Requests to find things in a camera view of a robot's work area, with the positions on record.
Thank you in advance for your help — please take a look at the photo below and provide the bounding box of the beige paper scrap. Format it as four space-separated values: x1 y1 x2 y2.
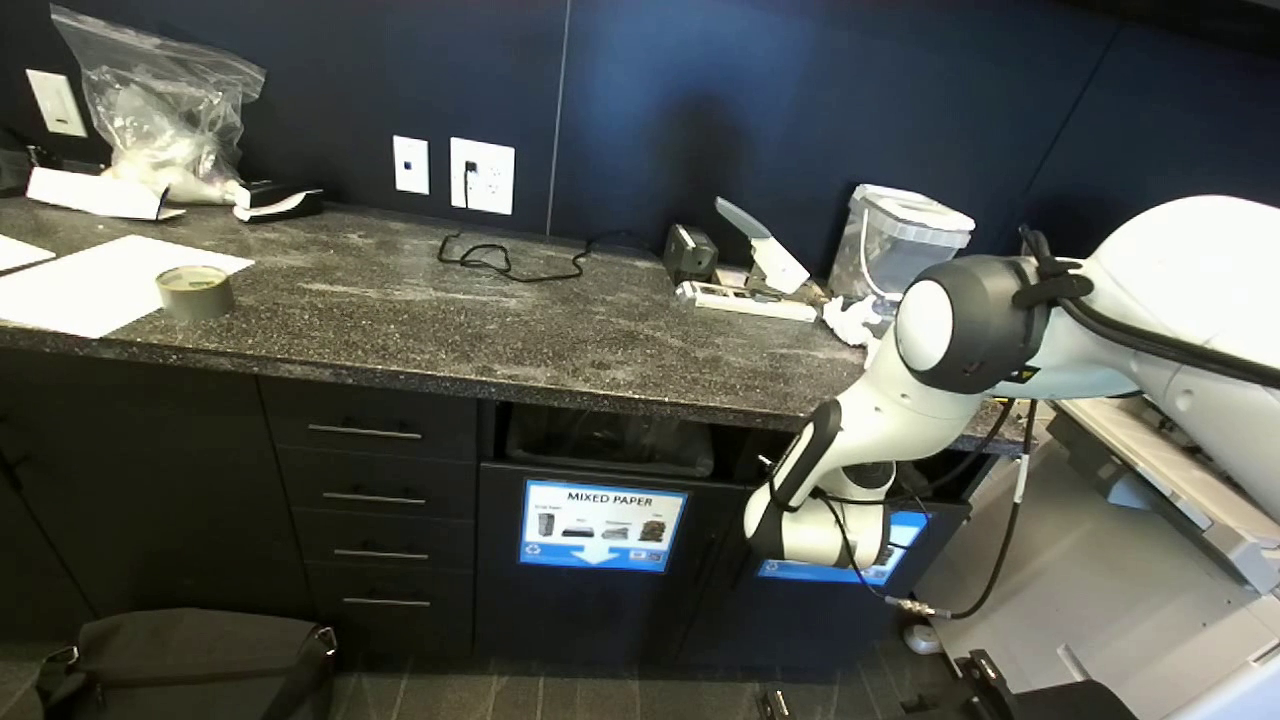
671 267 823 327

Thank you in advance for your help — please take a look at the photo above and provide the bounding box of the thin black loose cable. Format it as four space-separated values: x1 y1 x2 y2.
437 228 596 288

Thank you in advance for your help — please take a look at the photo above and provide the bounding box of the blue sign with down arrow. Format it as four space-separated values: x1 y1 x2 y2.
515 475 692 578

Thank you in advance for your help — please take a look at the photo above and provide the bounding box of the white booklet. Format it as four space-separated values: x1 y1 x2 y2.
26 161 193 223

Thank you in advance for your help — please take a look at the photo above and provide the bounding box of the clear plastic bucket with lid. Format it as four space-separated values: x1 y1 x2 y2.
828 181 979 306

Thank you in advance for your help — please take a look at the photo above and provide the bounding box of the blue sign with up arrow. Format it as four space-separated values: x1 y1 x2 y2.
757 507 937 590

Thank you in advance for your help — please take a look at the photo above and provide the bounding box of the white crumpled paper ball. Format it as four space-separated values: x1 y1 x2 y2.
819 291 893 350

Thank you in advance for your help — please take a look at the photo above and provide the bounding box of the black bin with liner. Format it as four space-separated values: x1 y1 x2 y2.
500 399 722 479

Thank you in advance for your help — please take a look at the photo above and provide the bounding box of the black bag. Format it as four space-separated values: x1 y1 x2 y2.
36 606 346 720

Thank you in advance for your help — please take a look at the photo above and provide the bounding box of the white office printer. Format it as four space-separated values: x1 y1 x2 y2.
917 394 1280 720

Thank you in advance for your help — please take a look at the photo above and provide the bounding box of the dark bin cabinet door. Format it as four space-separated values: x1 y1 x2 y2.
706 475 971 676
478 457 731 664

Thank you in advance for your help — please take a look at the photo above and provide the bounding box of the dark counter cabinet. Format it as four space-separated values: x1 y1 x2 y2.
0 333 971 676

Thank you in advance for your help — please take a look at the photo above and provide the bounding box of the white wall switch plate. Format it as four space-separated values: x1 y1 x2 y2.
26 66 91 140

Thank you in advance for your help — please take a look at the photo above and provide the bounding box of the white and black stapler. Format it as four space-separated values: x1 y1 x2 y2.
233 181 333 223

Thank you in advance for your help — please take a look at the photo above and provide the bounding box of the dark drawer with silver handle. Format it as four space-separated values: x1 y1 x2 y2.
283 520 481 578
293 573 478 643
260 375 481 465
272 457 481 526

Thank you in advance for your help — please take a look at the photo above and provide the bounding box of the beige masking tape roll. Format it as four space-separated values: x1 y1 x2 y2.
153 260 242 318

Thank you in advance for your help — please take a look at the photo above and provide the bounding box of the black wheeled base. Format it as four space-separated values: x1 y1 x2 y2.
931 646 1138 720

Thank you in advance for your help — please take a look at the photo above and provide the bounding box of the small black desk device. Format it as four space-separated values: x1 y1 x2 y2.
659 220 726 281

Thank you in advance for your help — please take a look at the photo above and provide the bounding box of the clear plastic bag with contents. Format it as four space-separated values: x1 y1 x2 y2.
49 3 272 213

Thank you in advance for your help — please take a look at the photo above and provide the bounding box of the small white wall plate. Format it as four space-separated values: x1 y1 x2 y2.
388 133 437 201

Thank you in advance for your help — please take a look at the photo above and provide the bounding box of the large white outlet plate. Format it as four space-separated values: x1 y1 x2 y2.
450 133 522 220

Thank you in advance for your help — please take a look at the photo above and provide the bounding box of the large white paper sheet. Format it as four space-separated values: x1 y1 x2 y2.
0 231 256 345

